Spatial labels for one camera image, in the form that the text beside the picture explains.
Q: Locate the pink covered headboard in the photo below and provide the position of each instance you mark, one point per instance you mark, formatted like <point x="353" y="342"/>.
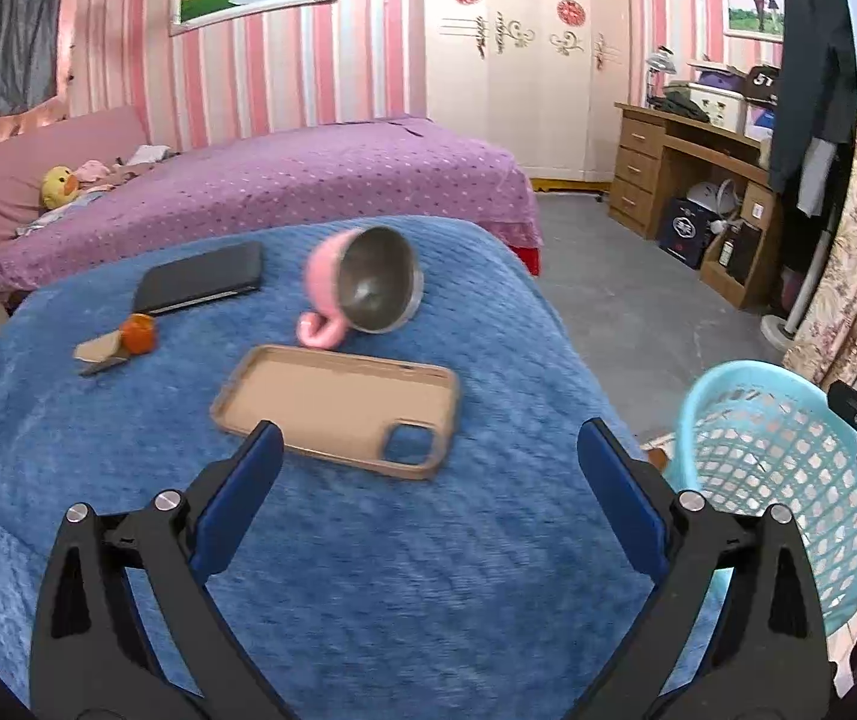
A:
<point x="23" y="150"/>

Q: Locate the purple dotted bed cover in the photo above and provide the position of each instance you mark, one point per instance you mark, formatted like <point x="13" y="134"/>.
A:
<point x="286" y="180"/>

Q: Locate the tan phone case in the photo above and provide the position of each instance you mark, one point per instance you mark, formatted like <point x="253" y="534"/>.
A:
<point x="323" y="405"/>

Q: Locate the dark blue box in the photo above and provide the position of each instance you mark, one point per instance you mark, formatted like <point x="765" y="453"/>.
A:
<point x="685" y="232"/>

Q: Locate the dark hanging jacket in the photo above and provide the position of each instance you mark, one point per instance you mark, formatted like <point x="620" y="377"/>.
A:
<point x="811" y="75"/>

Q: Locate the small framed couple photo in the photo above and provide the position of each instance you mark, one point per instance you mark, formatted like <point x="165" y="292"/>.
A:
<point x="755" y="0"/>

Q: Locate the desk lamp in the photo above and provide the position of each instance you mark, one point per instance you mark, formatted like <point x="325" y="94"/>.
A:
<point x="657" y="67"/>

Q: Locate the folded brown cardboard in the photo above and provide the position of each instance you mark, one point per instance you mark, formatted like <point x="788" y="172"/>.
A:
<point x="98" y="351"/>

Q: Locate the black flat pouch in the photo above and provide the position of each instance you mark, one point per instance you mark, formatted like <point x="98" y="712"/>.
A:
<point x="203" y="277"/>

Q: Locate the pink small garment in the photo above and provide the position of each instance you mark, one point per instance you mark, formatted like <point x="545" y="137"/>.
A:
<point x="91" y="171"/>

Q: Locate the white wardrobe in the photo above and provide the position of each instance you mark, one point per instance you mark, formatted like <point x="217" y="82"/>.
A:
<point x="533" y="105"/>

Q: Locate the white small fan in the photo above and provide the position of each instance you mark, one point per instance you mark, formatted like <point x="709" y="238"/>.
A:
<point x="713" y="199"/>

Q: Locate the white folded cloth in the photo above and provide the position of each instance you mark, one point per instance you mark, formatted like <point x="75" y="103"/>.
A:
<point x="149" y="154"/>

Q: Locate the yellow duck plush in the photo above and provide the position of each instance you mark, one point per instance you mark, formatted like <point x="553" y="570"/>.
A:
<point x="57" y="186"/>

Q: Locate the white storage box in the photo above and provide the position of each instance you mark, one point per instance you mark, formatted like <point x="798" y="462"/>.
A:
<point x="721" y="111"/>

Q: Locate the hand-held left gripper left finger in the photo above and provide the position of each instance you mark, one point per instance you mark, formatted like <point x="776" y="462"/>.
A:
<point x="237" y="495"/>

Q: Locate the dark green cloth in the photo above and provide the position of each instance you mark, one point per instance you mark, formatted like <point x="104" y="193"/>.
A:
<point x="683" y="103"/>

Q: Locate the white floor fan stand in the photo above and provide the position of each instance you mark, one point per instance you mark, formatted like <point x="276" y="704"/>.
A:
<point x="785" y="330"/>

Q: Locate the small orange tangerine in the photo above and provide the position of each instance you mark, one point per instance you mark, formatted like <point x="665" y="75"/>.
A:
<point x="137" y="334"/>

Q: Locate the black printed bag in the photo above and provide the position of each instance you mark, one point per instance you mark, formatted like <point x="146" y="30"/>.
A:
<point x="762" y="84"/>

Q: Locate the blue fleece blanket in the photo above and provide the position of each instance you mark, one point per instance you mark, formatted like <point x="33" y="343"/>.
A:
<point x="398" y="577"/>

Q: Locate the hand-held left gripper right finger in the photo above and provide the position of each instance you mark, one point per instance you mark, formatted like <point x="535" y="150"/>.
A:
<point x="623" y="495"/>

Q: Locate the pink mug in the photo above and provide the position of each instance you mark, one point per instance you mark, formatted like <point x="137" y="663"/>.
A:
<point x="323" y="270"/>

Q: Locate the wooden desk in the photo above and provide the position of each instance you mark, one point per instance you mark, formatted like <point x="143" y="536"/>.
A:
<point x="642" y="157"/>

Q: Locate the turquoise plastic basket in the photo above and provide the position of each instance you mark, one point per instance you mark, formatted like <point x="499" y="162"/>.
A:
<point x="773" y="450"/>

